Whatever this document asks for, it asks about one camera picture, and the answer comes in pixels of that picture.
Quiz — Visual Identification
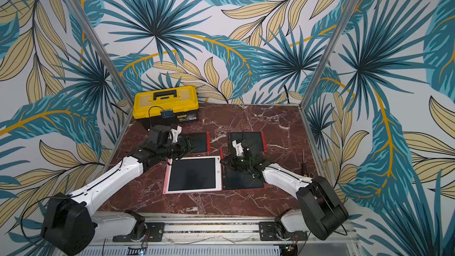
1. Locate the large pink writing tablet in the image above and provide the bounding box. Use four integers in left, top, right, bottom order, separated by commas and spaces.
163, 156, 222, 194

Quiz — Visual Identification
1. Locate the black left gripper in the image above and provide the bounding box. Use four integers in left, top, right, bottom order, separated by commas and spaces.
159, 136, 201, 161

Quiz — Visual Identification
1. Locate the red stylus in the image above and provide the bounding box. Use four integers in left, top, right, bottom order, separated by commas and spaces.
261, 131, 267, 153

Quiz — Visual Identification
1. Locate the black yellow screwdriver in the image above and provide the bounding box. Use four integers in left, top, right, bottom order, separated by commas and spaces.
302, 149, 308, 177

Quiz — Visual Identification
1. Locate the red tablet right back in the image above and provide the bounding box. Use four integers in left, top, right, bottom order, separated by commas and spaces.
227, 132, 263, 153

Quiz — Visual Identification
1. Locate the red tablet right front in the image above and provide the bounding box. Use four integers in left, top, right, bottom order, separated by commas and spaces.
222, 150, 266, 191

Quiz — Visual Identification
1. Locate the red tablet centre back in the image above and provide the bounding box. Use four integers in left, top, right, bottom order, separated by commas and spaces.
181, 132, 210, 154

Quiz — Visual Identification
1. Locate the red tablet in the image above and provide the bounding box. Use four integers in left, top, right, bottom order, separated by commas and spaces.
227, 132, 263, 153
181, 132, 210, 154
222, 150, 266, 191

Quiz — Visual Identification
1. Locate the yellow black toolbox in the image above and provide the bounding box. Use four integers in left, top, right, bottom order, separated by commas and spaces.
133, 86, 199, 130

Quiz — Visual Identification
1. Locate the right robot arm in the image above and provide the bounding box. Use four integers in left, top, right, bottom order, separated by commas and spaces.
221, 154, 349, 241

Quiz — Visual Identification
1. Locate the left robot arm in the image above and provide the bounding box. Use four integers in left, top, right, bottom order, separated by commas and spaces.
41, 125, 197, 256

